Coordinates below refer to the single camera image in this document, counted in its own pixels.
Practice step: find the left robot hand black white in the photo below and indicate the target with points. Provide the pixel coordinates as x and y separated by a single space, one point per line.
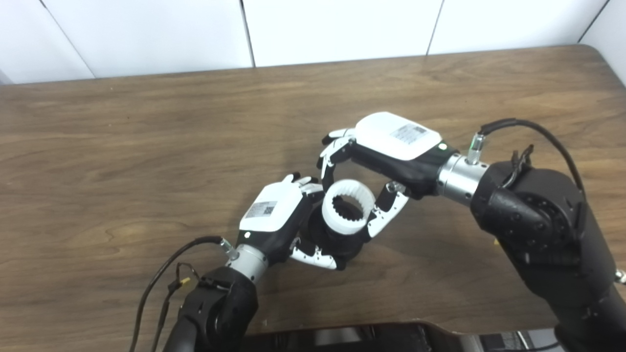
271 210

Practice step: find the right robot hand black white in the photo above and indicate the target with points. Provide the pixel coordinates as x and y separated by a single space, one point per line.
391 142

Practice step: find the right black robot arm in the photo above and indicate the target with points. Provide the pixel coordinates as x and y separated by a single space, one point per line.
547 230

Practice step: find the black robot torso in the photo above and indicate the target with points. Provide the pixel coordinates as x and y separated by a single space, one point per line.
367 340

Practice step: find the round black plastic part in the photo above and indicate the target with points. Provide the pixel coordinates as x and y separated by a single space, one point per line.
352 244

